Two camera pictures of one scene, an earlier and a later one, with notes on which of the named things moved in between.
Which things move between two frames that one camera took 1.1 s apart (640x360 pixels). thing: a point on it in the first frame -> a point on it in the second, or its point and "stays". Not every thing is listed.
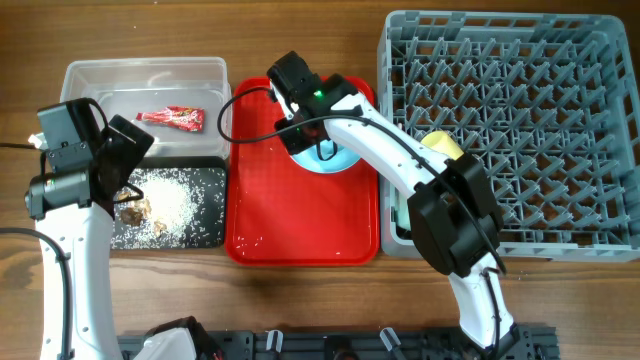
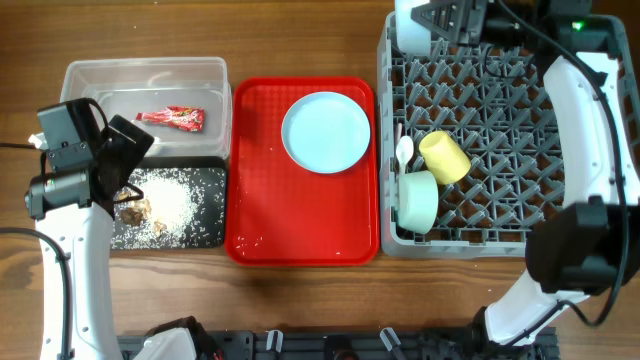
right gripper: [296, 143] -> [454, 33]
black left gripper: [128, 149] stays
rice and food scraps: [180, 208] stays
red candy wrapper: [177, 117] stays
